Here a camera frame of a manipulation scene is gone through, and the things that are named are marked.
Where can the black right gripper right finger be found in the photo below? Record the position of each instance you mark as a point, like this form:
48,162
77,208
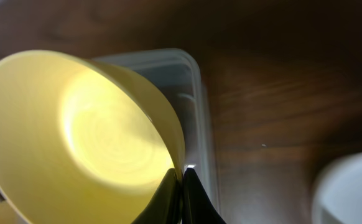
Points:
197,208

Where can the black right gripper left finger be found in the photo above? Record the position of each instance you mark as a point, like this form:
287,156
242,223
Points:
165,205

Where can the white bowl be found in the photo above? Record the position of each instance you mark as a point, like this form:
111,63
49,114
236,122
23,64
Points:
337,196

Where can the yellow bowl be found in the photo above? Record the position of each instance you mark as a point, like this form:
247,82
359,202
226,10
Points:
83,141

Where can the clear plastic container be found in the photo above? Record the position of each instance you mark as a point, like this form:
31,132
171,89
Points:
177,75

